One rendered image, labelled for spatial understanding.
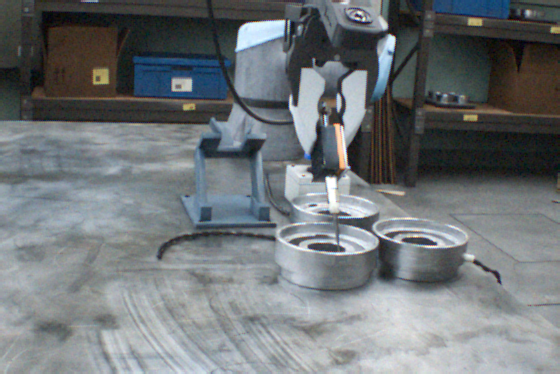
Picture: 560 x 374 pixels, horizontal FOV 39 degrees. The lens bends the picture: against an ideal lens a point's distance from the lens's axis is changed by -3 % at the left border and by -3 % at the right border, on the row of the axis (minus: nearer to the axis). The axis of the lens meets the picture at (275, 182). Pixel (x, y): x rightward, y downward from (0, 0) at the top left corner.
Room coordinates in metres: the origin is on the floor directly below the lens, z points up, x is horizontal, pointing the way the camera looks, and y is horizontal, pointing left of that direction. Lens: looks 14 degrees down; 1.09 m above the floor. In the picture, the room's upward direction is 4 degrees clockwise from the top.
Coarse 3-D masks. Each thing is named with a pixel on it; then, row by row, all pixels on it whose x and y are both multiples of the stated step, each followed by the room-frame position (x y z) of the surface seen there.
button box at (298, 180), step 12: (288, 168) 1.09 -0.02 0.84; (300, 168) 1.09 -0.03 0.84; (288, 180) 1.09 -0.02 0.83; (300, 180) 1.03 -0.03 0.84; (348, 180) 1.05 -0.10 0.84; (288, 192) 1.08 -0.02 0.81; (300, 192) 1.03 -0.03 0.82; (312, 192) 1.04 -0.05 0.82; (324, 192) 1.04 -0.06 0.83; (348, 192) 1.05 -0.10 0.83
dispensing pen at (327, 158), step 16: (320, 112) 0.84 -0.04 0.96; (320, 128) 0.81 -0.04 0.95; (320, 144) 0.81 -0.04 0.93; (336, 144) 0.81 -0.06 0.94; (320, 160) 0.81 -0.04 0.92; (336, 160) 0.80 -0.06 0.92; (320, 176) 0.81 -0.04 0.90; (336, 176) 0.81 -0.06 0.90; (336, 192) 0.80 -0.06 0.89; (336, 208) 0.79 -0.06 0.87; (336, 224) 0.78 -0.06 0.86; (336, 240) 0.77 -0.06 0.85
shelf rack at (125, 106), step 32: (32, 0) 4.01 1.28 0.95; (64, 0) 4.06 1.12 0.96; (96, 0) 4.10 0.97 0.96; (128, 0) 4.14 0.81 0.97; (160, 0) 4.18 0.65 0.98; (192, 0) 4.22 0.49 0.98; (224, 0) 4.26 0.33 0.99; (256, 0) 4.46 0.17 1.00; (32, 96) 4.11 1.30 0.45; (128, 96) 4.31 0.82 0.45
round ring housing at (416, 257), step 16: (384, 224) 0.87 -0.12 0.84; (400, 224) 0.88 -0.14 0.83; (416, 224) 0.89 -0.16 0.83; (432, 224) 0.88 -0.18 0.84; (448, 224) 0.87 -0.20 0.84; (384, 240) 0.81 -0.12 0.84; (400, 240) 0.84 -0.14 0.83; (416, 240) 0.86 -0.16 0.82; (432, 240) 0.85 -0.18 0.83; (464, 240) 0.82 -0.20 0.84; (384, 256) 0.81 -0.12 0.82; (400, 256) 0.79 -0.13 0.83; (416, 256) 0.79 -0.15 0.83; (432, 256) 0.79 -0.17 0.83; (448, 256) 0.79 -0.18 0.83; (464, 256) 0.81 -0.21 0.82; (384, 272) 0.81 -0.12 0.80; (400, 272) 0.80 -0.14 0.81; (416, 272) 0.79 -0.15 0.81; (432, 272) 0.79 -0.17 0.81; (448, 272) 0.80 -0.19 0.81
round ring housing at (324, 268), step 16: (304, 224) 0.84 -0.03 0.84; (320, 224) 0.85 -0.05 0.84; (288, 240) 0.81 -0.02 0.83; (320, 240) 0.82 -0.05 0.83; (368, 240) 0.82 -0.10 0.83; (288, 256) 0.76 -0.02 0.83; (304, 256) 0.75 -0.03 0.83; (320, 256) 0.74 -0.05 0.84; (336, 256) 0.74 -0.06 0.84; (352, 256) 0.75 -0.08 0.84; (368, 256) 0.76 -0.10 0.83; (288, 272) 0.77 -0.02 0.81; (304, 272) 0.75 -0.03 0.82; (320, 272) 0.74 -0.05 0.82; (336, 272) 0.74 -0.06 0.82; (352, 272) 0.75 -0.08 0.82; (368, 272) 0.76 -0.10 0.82; (320, 288) 0.75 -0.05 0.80; (336, 288) 0.75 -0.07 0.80
